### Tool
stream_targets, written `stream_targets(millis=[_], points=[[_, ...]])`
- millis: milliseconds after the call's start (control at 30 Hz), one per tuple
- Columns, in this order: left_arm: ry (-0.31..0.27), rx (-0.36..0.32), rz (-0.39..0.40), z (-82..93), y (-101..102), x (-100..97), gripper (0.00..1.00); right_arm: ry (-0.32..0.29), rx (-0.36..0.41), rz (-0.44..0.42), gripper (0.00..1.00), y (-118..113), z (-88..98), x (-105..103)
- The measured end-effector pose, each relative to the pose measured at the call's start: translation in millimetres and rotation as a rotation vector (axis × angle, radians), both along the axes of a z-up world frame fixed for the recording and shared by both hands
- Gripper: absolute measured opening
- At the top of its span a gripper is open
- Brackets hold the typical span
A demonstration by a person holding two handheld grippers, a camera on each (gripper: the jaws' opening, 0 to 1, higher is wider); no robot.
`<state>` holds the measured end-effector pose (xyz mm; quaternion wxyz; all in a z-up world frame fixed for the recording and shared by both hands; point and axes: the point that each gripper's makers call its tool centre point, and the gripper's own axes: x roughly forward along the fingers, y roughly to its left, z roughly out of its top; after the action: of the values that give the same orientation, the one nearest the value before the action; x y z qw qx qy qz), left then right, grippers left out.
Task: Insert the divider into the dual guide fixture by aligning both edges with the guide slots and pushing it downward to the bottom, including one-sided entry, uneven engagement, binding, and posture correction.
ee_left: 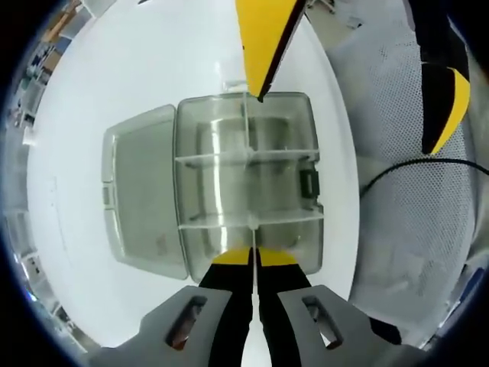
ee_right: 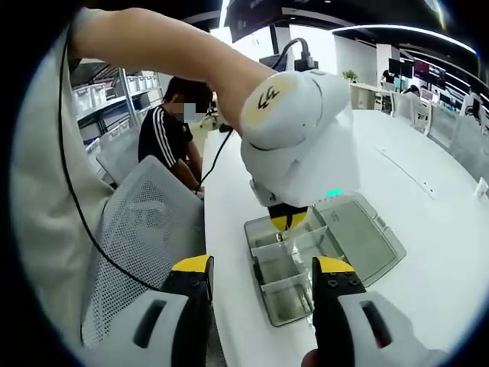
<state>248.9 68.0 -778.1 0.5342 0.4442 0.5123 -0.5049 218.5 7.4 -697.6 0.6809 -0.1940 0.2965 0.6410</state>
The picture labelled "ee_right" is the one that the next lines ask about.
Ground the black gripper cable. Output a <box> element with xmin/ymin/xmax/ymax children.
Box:
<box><xmin>57</xmin><ymin>26</ymin><xmax>161</xmax><ymax>291</ymax></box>
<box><xmin>196</xmin><ymin>37</ymin><xmax>320</xmax><ymax>192</ymax></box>

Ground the person's right hand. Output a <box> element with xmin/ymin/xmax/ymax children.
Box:
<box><xmin>300</xmin><ymin>348</ymin><xmax>320</xmax><ymax>367</ymax></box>

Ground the person's light shirt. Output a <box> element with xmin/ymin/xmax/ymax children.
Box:
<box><xmin>13</xmin><ymin>7</ymin><xmax>115</xmax><ymax>326</ymax></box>

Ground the grey transparent guide fixture box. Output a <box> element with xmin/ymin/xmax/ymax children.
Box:
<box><xmin>243</xmin><ymin>192</ymin><xmax>407</xmax><ymax>327</ymax></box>

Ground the hanging black screen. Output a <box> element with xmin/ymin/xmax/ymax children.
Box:
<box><xmin>225</xmin><ymin>0</ymin><xmax>291</xmax><ymax>43</ymax></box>

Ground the metal storage shelf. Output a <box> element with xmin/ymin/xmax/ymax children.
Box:
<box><xmin>70</xmin><ymin>64</ymin><xmax>165</xmax><ymax>154</ymax></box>

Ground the grey mesh office chair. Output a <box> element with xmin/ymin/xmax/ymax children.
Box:
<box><xmin>82</xmin><ymin>154</ymin><xmax>226</xmax><ymax>367</ymax></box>

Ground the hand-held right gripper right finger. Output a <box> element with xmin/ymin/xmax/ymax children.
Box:
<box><xmin>311</xmin><ymin>255</ymin><xmax>448</xmax><ymax>367</ymax></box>

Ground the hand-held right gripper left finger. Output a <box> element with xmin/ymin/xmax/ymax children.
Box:
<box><xmin>82</xmin><ymin>254</ymin><xmax>215</xmax><ymax>367</ymax></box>

